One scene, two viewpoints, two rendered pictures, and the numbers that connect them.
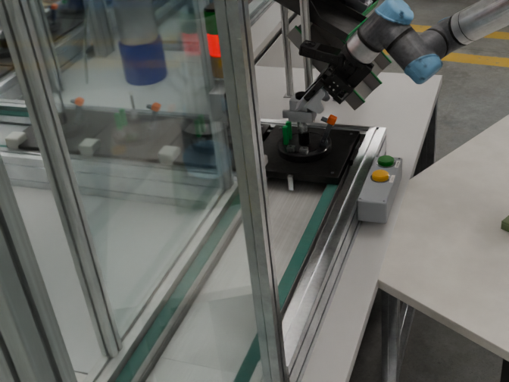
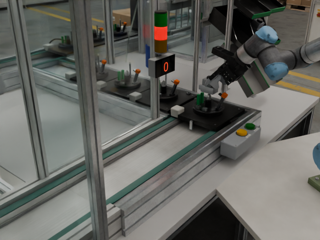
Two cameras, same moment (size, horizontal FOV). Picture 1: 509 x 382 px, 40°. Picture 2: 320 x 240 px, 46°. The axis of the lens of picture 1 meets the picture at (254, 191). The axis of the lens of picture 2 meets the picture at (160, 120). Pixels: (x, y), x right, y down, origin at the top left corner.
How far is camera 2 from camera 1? 0.42 m
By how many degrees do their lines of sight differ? 15
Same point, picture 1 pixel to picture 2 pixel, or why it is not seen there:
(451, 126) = not seen: outside the picture
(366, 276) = (210, 185)
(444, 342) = not seen: outside the picture
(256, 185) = (84, 72)
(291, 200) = (188, 135)
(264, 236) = (88, 108)
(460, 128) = not seen: outside the picture
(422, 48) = (276, 58)
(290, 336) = (136, 196)
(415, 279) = (237, 194)
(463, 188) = (297, 155)
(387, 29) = (258, 44)
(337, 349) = (169, 216)
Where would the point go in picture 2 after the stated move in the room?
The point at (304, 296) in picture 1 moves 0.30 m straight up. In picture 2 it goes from (158, 180) to (158, 95)
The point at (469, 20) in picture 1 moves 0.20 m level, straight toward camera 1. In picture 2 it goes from (310, 47) to (292, 61)
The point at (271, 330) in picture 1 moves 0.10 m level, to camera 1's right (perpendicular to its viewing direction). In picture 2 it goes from (92, 172) to (132, 179)
